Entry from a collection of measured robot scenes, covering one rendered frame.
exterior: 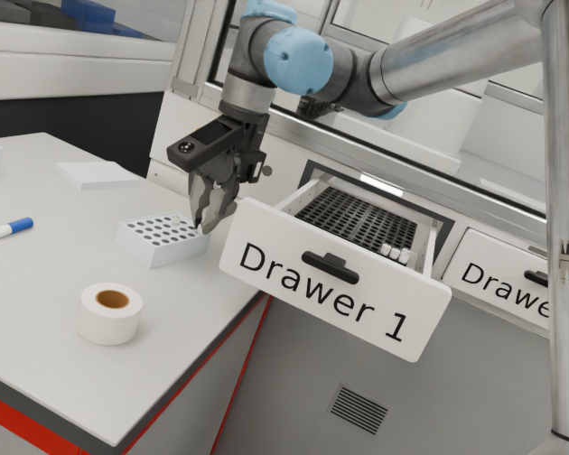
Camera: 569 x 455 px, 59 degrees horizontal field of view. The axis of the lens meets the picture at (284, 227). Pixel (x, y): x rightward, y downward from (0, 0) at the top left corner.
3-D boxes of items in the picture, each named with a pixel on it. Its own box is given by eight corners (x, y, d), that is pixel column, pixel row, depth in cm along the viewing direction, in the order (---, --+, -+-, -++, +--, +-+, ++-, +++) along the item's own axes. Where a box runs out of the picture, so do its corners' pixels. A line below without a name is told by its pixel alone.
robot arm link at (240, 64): (261, -5, 65) (240, -11, 71) (237, 79, 69) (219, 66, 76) (312, 15, 68) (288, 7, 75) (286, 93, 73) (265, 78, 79)
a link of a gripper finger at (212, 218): (235, 236, 85) (248, 186, 82) (211, 243, 80) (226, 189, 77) (221, 228, 86) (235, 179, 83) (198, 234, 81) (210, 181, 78)
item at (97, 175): (79, 190, 90) (81, 182, 90) (54, 171, 94) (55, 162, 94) (137, 186, 100) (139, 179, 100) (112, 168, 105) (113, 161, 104)
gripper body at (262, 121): (257, 187, 83) (281, 117, 78) (224, 192, 76) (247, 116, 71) (224, 168, 86) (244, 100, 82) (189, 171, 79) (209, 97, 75)
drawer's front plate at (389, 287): (415, 365, 64) (453, 293, 60) (217, 268, 69) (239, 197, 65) (415, 357, 66) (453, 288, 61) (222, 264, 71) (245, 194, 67)
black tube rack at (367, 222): (388, 302, 73) (406, 264, 71) (280, 252, 77) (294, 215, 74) (403, 254, 93) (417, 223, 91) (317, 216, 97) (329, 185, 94)
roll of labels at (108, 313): (110, 354, 56) (117, 326, 55) (61, 326, 58) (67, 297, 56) (147, 327, 63) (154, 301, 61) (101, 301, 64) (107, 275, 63)
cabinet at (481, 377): (448, 645, 116) (653, 385, 87) (83, 431, 135) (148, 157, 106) (452, 403, 203) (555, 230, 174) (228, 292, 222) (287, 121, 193)
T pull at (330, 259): (355, 287, 60) (359, 277, 59) (299, 261, 61) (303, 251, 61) (360, 276, 63) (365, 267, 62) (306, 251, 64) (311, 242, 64)
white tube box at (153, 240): (149, 269, 74) (154, 247, 73) (113, 242, 78) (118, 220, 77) (205, 253, 85) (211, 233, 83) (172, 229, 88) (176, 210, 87)
